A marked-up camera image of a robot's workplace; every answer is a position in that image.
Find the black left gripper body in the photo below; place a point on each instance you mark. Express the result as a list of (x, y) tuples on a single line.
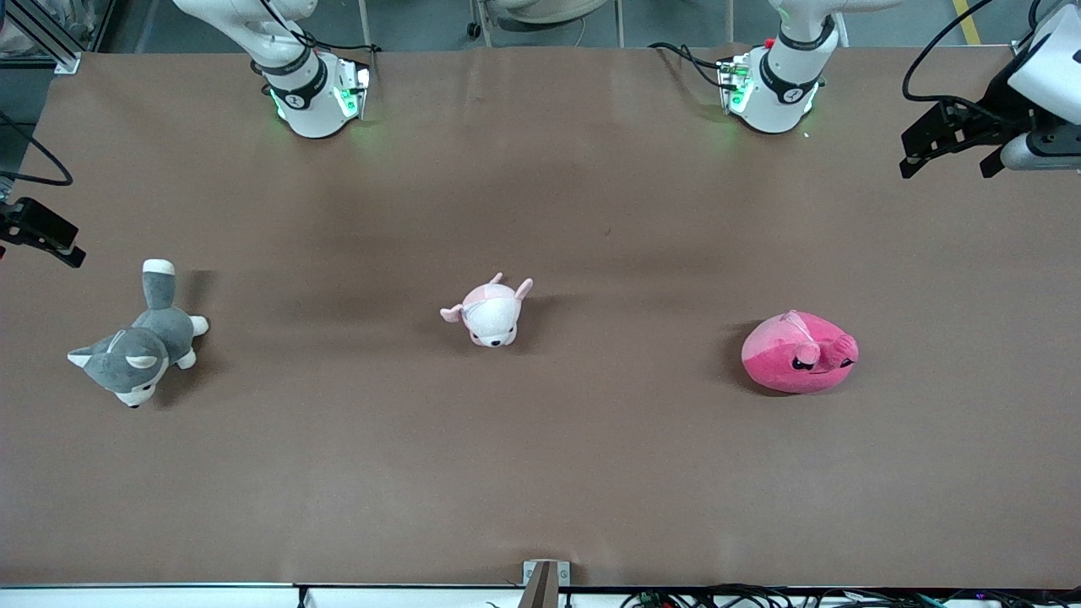
[(1000, 113)]

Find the round hot pink plush toy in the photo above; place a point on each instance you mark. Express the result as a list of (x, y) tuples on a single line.
[(798, 355)]

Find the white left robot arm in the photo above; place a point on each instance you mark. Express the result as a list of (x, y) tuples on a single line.
[(781, 84)]

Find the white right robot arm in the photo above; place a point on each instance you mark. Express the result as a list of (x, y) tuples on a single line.
[(308, 101)]

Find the grey white plush husky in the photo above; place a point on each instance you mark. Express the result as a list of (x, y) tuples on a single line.
[(139, 350)]

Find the beige swivel stool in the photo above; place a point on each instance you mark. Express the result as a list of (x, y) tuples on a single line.
[(549, 8)]

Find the pale pink white plush puppy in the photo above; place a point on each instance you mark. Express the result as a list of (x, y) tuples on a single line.
[(491, 314)]

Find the metal bracket with brown post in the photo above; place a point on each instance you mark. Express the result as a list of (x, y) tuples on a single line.
[(545, 583)]

